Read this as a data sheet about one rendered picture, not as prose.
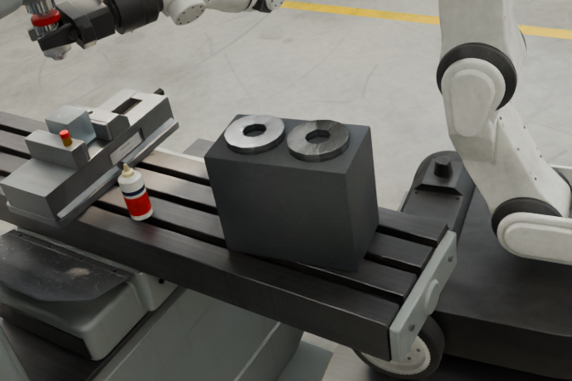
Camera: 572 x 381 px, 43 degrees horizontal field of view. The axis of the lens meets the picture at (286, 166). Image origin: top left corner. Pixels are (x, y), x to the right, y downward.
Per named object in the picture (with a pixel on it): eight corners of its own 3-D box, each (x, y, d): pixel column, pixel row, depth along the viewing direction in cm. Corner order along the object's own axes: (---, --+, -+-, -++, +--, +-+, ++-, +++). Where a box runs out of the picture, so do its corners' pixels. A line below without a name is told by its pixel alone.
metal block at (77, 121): (74, 131, 138) (64, 104, 135) (96, 136, 136) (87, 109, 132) (54, 145, 135) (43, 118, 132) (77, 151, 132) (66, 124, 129)
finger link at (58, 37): (35, 36, 116) (71, 22, 119) (42, 54, 118) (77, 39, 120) (37, 38, 115) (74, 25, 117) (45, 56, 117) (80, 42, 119)
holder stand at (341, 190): (256, 203, 124) (235, 105, 113) (380, 221, 116) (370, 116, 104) (226, 251, 116) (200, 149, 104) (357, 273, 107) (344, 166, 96)
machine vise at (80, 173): (128, 113, 157) (114, 69, 150) (181, 125, 149) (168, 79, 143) (6, 210, 134) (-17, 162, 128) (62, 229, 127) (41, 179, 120)
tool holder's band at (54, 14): (36, 29, 116) (34, 23, 115) (28, 20, 119) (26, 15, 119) (64, 19, 118) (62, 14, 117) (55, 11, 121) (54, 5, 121)
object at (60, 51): (48, 60, 119) (36, 29, 116) (40, 52, 123) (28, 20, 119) (75, 50, 121) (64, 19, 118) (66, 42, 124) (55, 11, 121)
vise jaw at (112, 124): (85, 115, 144) (78, 99, 142) (131, 126, 138) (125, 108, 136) (64, 131, 140) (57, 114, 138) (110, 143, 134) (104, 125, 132)
